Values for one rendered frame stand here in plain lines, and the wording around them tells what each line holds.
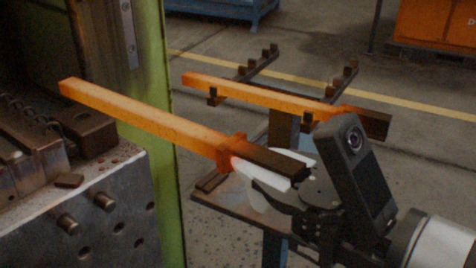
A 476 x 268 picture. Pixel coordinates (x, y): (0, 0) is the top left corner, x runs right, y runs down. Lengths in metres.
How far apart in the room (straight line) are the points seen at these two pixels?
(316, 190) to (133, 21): 0.72
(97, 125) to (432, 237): 0.66
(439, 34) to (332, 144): 3.59
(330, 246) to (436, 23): 3.54
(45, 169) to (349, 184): 0.60
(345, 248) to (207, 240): 1.51
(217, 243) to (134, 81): 1.04
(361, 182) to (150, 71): 0.82
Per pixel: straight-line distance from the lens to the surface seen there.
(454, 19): 3.89
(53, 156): 0.85
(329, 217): 0.42
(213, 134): 0.52
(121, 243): 0.98
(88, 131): 0.87
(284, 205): 0.42
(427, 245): 0.40
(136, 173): 0.90
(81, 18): 0.96
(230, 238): 1.94
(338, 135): 0.37
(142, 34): 1.08
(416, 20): 3.92
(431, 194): 2.38
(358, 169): 0.39
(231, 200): 0.98
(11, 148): 0.86
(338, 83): 0.93
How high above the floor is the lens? 1.42
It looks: 34 degrees down
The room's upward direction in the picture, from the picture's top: straight up
